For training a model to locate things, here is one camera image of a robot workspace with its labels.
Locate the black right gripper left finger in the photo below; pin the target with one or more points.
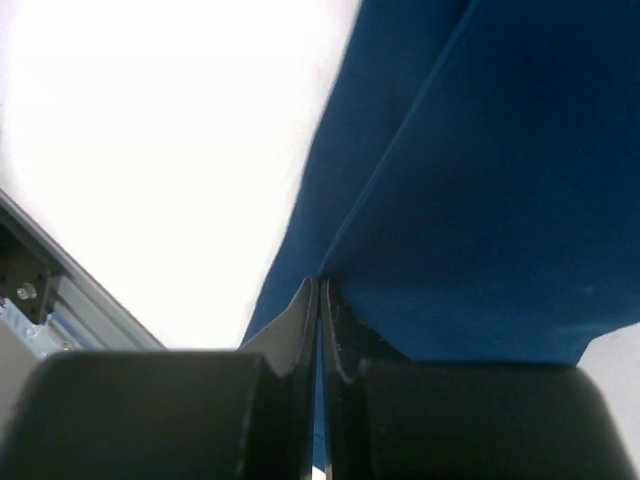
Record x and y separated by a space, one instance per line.
243 414

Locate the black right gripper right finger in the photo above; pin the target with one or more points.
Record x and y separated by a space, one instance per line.
389 417

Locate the blue cartoon print t-shirt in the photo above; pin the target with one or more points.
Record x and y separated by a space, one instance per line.
472 188

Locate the aluminium mounting rail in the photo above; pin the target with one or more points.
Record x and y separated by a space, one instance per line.
84 316

